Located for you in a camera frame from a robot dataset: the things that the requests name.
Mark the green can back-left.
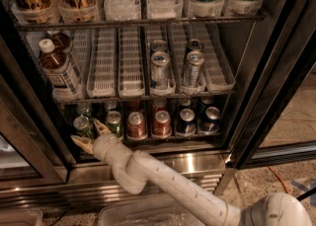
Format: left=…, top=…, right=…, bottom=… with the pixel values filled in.
left=76, top=102, right=93, bottom=118

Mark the orange cable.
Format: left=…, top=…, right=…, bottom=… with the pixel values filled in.
left=267, top=165, right=292, bottom=194

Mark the silver tall can back-left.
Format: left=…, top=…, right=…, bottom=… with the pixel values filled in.
left=150, top=39, right=167, bottom=53

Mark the blue soda can front-right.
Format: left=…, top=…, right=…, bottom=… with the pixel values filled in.
left=199, top=107, right=220, bottom=132

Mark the dark tall can back-right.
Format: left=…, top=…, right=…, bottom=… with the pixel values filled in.
left=186, top=38, right=203, bottom=52

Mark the tea bottle white cap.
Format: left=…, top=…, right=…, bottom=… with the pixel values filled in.
left=39, top=38, right=79, bottom=95

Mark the green soda can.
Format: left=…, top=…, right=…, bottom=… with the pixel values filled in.
left=73, top=115, right=96, bottom=139

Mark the black stand leg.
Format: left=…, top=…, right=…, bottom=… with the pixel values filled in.
left=296, top=187, right=316, bottom=201

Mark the tea bottle behind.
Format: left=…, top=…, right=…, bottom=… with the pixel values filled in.
left=47, top=31, right=81, bottom=76

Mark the red soda can front-right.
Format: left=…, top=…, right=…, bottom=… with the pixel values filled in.
left=153, top=111, right=172, bottom=137

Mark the orange soda can front-left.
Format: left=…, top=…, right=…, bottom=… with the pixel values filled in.
left=127, top=112, right=147, bottom=139

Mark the clear plastic bin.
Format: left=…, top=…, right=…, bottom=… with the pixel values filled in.
left=98, top=194, right=205, bottom=226

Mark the blue can back-right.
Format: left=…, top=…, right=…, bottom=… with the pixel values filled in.
left=199, top=96, right=214, bottom=109

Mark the red can back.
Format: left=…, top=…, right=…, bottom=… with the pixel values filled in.
left=152, top=98, right=167, bottom=113

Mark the wire fridge shelf upper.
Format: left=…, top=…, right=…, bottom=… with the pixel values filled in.
left=15, top=12, right=266, bottom=32

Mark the steel fridge door frame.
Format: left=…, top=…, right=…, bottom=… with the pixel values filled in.
left=0, top=75, right=68, bottom=191

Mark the clear plastic bin corner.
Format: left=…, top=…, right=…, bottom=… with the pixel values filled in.
left=0, top=210, right=44, bottom=226

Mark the silver tall can front-right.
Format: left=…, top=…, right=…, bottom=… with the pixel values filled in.
left=182, top=51, right=204, bottom=88

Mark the silver tall can front-left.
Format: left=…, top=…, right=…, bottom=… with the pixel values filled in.
left=150, top=51, right=170, bottom=90

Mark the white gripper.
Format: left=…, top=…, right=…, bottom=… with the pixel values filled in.
left=71, top=118, right=123, bottom=165

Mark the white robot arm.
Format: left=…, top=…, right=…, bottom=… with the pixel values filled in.
left=71, top=115, right=312, bottom=226

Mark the blue can back-left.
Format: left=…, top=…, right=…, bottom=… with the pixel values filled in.
left=178, top=98, right=192, bottom=109

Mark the blue soda can front-left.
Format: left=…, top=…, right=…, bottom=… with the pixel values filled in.
left=177, top=109, right=196, bottom=134

